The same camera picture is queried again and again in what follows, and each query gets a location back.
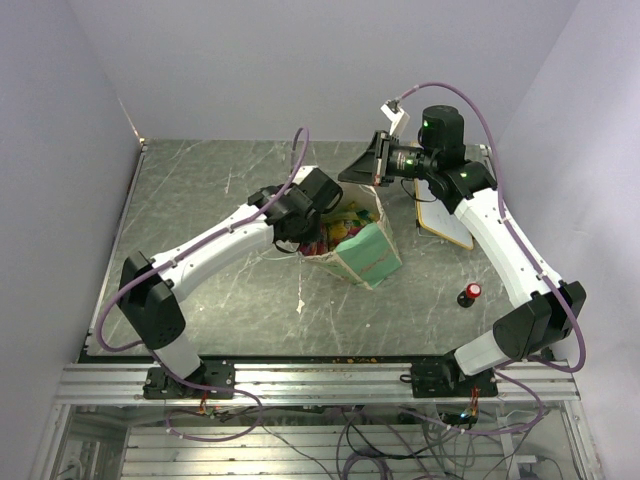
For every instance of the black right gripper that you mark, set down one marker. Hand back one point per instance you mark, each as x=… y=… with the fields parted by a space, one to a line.
x=377 y=173

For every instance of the green patterned paper bag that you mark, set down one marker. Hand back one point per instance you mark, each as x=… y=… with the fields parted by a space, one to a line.
x=372 y=255

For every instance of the purple Fox's berries candy bag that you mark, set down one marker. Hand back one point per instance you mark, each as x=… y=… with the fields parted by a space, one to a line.
x=316 y=248

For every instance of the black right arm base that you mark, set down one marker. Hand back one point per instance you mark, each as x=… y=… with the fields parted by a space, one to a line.
x=441 y=377

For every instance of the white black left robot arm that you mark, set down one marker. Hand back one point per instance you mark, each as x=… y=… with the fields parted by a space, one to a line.
x=154 y=288

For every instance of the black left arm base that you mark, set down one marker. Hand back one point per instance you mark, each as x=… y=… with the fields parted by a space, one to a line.
x=215 y=379

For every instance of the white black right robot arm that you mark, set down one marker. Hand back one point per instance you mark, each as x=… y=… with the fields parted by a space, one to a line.
x=545 y=306

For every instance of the yellow green snack packet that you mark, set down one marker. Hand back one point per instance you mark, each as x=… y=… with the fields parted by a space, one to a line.
x=347 y=223

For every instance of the yellow framed whiteboard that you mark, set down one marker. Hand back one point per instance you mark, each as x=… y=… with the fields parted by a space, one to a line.
x=433 y=217

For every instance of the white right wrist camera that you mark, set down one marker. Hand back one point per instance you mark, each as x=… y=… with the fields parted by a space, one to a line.
x=397 y=117

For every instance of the aluminium frame rail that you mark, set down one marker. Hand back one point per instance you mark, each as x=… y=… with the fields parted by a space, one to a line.
x=320 y=384

